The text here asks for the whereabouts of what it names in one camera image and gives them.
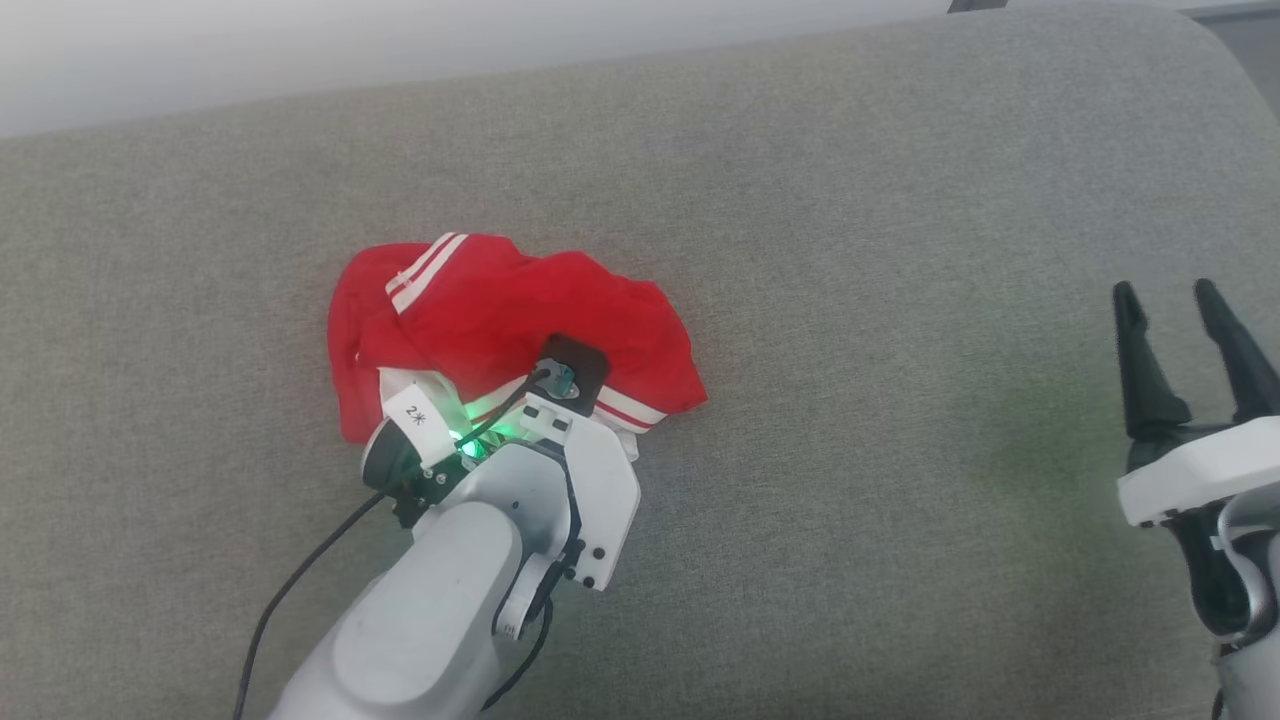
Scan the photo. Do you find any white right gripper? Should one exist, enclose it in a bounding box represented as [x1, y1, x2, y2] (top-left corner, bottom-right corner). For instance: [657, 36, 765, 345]
[1112, 278, 1280, 529]

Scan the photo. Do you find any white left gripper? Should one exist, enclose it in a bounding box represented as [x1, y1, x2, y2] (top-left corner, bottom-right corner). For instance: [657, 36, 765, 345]
[518, 393, 642, 592]

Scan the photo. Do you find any red shirt with white sleeves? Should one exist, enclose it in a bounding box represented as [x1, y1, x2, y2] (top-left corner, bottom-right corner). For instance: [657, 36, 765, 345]
[327, 232, 709, 463]

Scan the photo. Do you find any grey fabric sofa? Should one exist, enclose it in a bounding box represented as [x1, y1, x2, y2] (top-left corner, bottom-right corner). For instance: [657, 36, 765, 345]
[0, 0, 1280, 720]

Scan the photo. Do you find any white paper cable label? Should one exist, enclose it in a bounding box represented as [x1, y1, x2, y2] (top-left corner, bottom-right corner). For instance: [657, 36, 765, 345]
[383, 384, 453, 469]

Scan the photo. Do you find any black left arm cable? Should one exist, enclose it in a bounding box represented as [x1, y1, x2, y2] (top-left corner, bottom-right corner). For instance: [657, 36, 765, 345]
[233, 368, 557, 720]

